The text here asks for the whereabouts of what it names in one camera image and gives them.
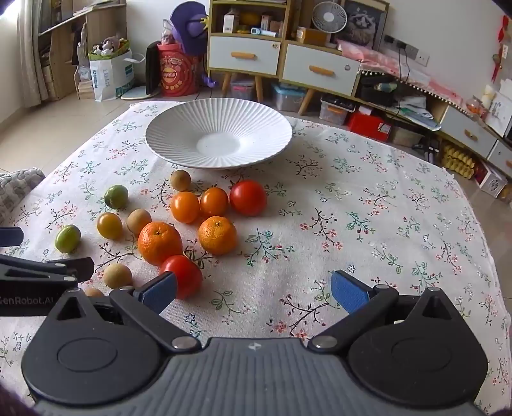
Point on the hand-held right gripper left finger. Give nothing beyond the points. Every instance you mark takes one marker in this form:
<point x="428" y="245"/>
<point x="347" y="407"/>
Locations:
<point x="158" y="292"/>

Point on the white curtain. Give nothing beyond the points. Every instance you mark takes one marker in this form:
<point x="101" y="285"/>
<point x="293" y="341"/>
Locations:
<point x="32" y="48"/>

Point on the white wall socket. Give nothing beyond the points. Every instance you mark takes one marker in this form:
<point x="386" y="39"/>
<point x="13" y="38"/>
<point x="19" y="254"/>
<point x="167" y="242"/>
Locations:
<point x="423" y="59"/>

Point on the mandarin orange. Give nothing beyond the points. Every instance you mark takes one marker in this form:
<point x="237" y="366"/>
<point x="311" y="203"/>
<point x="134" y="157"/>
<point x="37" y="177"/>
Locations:
<point x="160" y="243"/>
<point x="217" y="235"/>

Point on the wooden cabinet with white drawer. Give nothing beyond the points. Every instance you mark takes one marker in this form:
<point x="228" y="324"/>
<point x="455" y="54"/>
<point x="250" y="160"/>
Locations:
<point x="320" y="72"/>
<point x="244" y="56"/>

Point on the low wooden media cabinet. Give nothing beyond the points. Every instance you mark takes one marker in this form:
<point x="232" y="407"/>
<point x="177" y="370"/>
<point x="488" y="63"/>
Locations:
<point x="464" y="128"/>

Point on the floral tablecloth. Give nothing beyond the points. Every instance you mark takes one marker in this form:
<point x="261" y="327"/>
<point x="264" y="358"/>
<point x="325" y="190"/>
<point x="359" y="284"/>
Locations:
<point x="360" y="224"/>

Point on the red tomato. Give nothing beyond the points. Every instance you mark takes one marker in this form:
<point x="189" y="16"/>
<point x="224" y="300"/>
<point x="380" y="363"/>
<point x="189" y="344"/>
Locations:
<point x="248" y="197"/>
<point x="188" y="276"/>

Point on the white ribbed plate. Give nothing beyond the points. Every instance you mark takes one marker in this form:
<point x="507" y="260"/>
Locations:
<point x="220" y="144"/>

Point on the black panel on white base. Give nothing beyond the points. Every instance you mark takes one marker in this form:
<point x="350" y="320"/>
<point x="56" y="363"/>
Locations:
<point x="152" y="68"/>

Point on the yellow bumpy package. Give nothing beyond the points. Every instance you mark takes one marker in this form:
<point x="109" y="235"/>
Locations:
<point x="458" y="160"/>

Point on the white paper bag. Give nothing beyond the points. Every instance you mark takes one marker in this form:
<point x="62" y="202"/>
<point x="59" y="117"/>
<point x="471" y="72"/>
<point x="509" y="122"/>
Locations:
<point x="110" y="76"/>

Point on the blue lid storage box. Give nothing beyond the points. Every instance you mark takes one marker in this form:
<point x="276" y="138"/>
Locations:
<point x="288" y="98"/>

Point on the white desk fan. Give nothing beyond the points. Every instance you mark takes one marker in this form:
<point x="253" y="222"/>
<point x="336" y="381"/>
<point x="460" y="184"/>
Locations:
<point x="328" y="16"/>

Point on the clear plastic storage box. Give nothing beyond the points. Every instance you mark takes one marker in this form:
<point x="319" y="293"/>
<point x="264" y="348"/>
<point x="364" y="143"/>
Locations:
<point x="242" y="90"/>

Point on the red cardboard box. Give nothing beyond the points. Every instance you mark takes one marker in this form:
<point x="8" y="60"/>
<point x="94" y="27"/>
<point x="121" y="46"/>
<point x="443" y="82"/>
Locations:
<point x="368" y="126"/>

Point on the red wall decoration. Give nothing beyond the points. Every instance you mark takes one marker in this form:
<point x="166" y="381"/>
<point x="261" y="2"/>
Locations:
<point x="500" y="44"/>

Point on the wooden bookshelf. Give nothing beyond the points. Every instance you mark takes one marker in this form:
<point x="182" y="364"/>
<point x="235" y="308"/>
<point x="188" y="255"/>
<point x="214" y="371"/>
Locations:
<point x="100" y="24"/>

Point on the framed cat picture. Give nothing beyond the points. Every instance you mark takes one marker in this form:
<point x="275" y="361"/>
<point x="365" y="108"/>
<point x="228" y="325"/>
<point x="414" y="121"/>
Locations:
<point x="364" y="24"/>

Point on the white carton box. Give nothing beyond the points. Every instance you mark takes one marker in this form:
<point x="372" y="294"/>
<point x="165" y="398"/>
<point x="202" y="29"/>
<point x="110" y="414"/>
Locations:
<point x="231" y="23"/>

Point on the brown cardboard box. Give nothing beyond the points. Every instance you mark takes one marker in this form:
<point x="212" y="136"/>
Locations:
<point x="314" y="36"/>

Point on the black lid storage box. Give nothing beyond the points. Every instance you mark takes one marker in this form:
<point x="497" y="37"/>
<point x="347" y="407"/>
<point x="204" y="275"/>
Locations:
<point x="336" y="112"/>

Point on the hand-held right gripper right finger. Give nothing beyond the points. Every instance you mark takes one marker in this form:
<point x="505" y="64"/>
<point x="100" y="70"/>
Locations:
<point x="348" y="292"/>

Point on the glass jar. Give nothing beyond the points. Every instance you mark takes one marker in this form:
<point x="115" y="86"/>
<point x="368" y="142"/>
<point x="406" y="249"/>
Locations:
<point x="476" y="108"/>

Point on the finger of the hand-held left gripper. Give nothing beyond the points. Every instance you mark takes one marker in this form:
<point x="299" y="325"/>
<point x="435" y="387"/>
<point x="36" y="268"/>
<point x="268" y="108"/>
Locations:
<point x="80" y="267"/>
<point x="11" y="236"/>

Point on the purple plush hat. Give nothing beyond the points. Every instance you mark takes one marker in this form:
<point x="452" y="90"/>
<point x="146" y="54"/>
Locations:
<point x="188" y="24"/>

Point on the white patterned box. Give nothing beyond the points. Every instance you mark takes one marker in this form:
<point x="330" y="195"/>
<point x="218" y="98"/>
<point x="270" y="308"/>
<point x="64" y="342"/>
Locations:
<point x="492" y="182"/>

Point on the pink cloth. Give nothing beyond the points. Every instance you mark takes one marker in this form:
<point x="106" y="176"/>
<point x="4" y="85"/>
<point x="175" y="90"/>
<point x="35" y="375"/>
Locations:
<point x="384" y="60"/>

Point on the grey power strip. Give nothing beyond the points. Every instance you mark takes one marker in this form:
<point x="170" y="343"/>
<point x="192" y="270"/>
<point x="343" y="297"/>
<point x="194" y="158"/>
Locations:
<point x="400" y="46"/>

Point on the grey quilted blanket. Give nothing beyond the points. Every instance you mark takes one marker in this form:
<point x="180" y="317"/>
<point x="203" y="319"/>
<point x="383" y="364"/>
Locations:
<point x="16" y="192"/>

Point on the grey plush toy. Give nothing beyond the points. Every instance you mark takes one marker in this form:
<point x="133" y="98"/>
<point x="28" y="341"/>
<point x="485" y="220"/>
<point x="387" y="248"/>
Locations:
<point x="108" y="46"/>

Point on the red printed bag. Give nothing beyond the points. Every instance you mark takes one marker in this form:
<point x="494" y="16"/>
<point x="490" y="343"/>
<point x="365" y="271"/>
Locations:
<point x="176" y="72"/>

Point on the orange tomato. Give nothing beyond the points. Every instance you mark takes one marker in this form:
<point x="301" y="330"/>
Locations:
<point x="214" y="201"/>
<point x="185" y="207"/>

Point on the white blue thermometer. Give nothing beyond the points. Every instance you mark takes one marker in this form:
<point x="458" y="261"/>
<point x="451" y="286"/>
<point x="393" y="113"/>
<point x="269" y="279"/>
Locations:
<point x="264" y="32"/>

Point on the yellow-green tomato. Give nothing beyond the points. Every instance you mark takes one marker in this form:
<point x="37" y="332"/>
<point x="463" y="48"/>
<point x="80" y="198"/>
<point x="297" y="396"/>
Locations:
<point x="109" y="226"/>

